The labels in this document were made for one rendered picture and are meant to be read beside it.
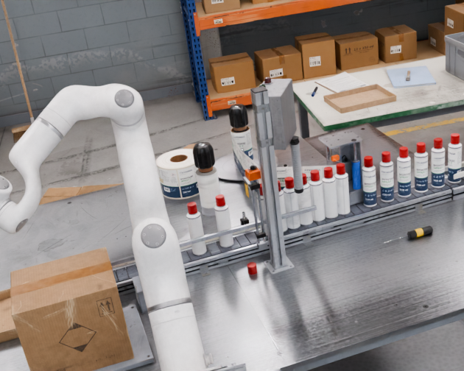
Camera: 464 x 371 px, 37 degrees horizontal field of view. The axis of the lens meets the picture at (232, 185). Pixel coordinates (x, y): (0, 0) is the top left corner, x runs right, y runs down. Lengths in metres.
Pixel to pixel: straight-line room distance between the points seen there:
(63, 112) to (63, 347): 0.68
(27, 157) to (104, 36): 4.87
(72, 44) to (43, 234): 3.95
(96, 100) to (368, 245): 1.17
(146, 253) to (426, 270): 1.06
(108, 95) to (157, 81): 5.00
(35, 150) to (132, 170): 0.27
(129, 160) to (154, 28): 4.91
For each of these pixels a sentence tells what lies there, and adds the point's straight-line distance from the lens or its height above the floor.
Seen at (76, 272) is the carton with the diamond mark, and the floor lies 1.12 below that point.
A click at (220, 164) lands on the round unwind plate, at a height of 0.89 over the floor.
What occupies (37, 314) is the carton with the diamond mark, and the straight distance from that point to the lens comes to 2.06.
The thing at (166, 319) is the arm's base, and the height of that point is 1.14.
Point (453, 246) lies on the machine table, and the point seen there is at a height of 0.83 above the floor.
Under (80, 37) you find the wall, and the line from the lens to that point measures 6.79.
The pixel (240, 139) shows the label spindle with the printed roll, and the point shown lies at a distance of 3.05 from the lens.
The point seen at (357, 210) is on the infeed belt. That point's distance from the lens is 2.73.
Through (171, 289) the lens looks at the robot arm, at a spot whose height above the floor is 1.20.
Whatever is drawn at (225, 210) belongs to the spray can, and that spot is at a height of 1.04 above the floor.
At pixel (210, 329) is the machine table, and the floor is 0.83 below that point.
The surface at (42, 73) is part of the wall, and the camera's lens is 6.89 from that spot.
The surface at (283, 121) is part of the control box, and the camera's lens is 2.25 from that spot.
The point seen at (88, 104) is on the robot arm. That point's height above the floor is 1.61.
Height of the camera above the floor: 2.23
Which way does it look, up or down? 27 degrees down
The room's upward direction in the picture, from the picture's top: 8 degrees counter-clockwise
